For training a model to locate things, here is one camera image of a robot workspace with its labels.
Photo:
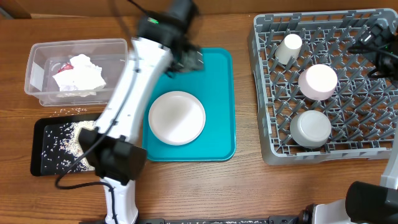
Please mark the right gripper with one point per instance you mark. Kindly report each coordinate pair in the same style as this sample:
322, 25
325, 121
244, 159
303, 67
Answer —
369, 40

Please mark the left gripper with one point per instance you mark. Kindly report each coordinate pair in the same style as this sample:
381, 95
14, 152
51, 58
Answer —
194, 59

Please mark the large white plate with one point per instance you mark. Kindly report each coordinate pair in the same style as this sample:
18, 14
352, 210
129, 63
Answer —
176, 118

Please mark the grey dishwasher rack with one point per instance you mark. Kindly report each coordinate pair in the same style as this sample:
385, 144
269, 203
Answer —
362, 112

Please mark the white paper cup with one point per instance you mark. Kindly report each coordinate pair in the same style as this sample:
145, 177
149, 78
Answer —
289, 47

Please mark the white napkin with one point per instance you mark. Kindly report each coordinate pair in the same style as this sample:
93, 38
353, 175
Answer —
72, 83
86, 75

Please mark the grey bowl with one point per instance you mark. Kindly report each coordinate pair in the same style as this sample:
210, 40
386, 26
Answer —
310, 129

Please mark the red foil wrapper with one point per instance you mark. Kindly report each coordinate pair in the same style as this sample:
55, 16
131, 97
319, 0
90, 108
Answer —
65, 66

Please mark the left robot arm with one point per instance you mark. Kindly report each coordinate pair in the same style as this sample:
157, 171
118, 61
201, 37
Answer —
161, 46

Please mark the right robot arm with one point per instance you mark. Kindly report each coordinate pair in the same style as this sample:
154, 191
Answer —
367, 203

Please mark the clear plastic waste bin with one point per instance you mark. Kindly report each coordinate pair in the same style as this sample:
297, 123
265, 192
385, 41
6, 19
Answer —
46, 59

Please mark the teal serving tray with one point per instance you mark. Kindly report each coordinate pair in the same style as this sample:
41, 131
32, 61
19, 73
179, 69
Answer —
214, 88

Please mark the scattered rice grains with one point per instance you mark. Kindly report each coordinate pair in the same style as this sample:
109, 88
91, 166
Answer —
69, 112

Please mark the pile of white rice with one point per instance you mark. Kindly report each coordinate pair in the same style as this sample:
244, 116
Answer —
60, 147

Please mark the black plastic tray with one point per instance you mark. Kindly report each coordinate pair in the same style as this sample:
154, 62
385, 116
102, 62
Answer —
39, 134

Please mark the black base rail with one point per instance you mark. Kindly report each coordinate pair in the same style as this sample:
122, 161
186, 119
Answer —
270, 220

